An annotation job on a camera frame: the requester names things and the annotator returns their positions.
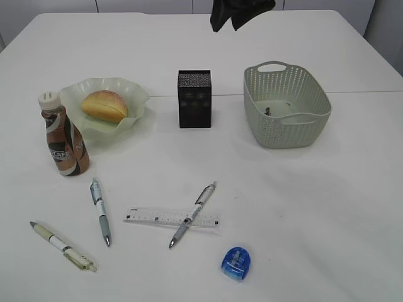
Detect brown coffee bottle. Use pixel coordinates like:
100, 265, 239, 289
38, 92, 89, 176

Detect pale green wavy plate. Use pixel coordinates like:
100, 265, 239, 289
59, 77, 149, 140

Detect cream white pen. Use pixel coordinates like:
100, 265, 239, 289
30, 221, 97, 272

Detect bread roll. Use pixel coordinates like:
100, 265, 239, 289
81, 90, 128, 123

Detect light green woven basket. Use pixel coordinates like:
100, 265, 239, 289
243, 61, 332, 148

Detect black pen holder box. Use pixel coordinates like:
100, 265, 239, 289
177, 70, 212, 128

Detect blue grey pen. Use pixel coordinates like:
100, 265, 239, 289
90, 177, 111, 247

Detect blue pencil sharpener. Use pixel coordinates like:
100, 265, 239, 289
221, 247, 251, 282

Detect clear plastic ruler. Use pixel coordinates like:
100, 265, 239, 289
123, 207, 221, 229

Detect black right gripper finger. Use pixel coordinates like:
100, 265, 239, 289
231, 0, 276, 31
210, 0, 232, 32

